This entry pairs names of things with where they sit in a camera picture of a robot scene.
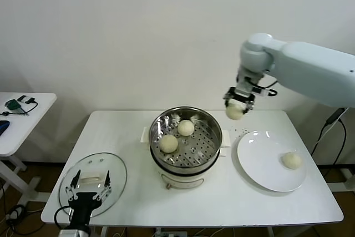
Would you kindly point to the white power strip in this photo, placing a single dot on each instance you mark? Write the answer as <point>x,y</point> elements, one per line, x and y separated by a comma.
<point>172,233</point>

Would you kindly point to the white side table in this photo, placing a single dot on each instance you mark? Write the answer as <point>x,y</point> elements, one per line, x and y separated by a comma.
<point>41,103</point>

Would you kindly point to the white round plate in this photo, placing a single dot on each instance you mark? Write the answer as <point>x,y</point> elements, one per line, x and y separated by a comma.
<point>258,159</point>

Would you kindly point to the white furniture leg base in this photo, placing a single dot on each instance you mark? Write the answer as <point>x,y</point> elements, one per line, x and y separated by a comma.
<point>349,173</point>

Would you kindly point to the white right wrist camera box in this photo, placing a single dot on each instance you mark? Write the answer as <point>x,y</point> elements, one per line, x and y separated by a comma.
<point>261,91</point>

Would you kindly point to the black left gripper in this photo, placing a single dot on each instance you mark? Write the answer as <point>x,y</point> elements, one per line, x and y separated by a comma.
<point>84,203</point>

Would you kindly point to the round glass lid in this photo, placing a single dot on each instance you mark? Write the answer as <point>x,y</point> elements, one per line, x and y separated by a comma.
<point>116,170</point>

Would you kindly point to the white work table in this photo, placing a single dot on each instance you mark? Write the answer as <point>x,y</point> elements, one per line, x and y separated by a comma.
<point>124,126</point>

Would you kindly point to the stainless steel steamer basket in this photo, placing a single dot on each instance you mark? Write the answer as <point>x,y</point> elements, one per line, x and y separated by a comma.
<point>161,126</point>

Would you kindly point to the black white adapter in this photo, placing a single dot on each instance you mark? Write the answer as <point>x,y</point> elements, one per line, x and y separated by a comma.
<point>24,98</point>

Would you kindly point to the white steamed baozi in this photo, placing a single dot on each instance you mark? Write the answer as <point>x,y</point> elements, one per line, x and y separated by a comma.
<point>168,144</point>
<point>185,128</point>
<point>235,112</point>
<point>291,160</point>

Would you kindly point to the white electric cooker base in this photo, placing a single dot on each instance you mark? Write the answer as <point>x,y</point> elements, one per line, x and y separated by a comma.
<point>183,178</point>

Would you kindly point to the blue oval object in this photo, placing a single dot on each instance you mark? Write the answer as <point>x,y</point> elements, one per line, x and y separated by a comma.
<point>3,127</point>

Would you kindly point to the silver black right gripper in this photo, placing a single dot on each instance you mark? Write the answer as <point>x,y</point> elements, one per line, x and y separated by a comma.
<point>245,88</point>

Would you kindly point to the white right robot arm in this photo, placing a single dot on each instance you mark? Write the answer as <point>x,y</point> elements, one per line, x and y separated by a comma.
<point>305,65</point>

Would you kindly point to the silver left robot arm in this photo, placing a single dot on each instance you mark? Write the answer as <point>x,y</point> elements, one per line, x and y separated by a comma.
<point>72,232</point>

